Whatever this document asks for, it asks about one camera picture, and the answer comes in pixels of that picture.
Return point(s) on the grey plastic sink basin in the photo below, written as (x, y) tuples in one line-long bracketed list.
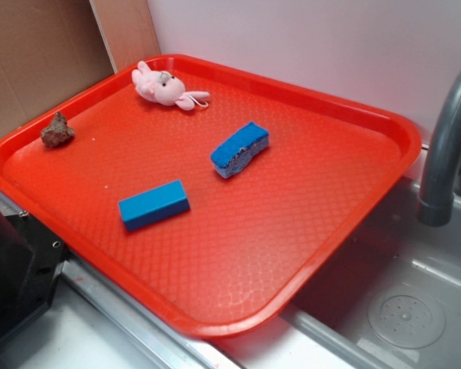
[(390, 297)]

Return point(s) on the blue scrub sponge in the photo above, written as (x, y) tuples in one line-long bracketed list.
[(235, 154)]

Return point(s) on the grey sink faucet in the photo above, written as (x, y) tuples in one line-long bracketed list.
[(441, 179)]

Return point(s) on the brown cardboard panel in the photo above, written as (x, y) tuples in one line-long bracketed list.
[(52, 50)]

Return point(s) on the blue rectangular block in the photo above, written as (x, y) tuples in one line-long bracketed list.
[(154, 205)]

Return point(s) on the pink plush bunny toy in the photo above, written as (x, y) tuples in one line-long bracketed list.
[(163, 88)]

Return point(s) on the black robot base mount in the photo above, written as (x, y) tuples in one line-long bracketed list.
[(30, 263)]

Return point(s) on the red plastic tray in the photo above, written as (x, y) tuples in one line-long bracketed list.
[(248, 243)]

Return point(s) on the brown rough rock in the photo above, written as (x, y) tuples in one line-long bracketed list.
[(57, 132)]

